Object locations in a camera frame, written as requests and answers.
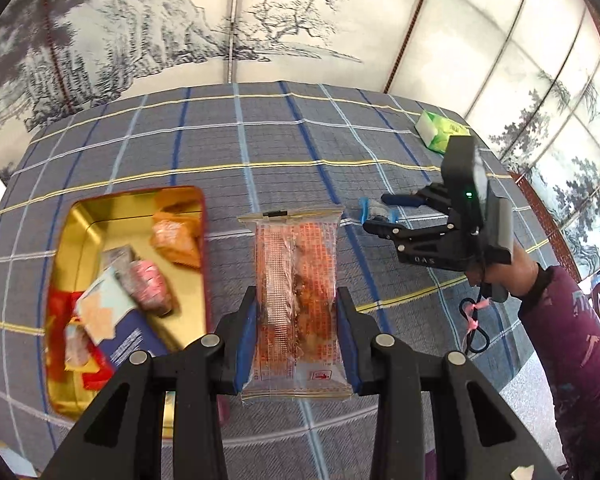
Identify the red snack packet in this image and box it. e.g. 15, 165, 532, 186
47, 290, 116, 391

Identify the orange snack packet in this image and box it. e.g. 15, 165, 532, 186
149, 210, 203, 268

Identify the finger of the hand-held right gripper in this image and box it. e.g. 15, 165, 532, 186
362, 219, 456, 253
381, 185, 451, 211

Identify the pink patterned snack packet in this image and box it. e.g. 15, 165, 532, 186
125, 259, 176, 317

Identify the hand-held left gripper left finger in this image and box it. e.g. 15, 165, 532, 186
40, 286, 258, 480

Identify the small blue candy packet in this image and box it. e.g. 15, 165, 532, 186
357, 197, 398, 225

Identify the white and navy cracker packet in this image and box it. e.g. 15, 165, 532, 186
75, 266, 181, 373

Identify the grey clear snack packet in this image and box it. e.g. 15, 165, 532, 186
100, 245, 136, 281

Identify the green tissue pack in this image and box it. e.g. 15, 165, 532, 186
414, 110, 471, 153

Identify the red tin box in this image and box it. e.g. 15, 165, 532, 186
45, 185, 212, 443

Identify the clear orange cake packet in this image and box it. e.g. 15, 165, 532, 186
237, 204, 353, 402
62, 322, 93, 371

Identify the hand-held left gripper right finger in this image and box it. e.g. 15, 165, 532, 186
336, 286, 561, 480

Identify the black cord with pink tie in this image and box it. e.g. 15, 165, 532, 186
459, 297, 491, 356

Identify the grey plaid tablecloth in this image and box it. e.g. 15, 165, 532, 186
0, 80, 556, 480

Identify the ink landscape folding screen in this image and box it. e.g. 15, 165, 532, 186
0, 0, 600, 281

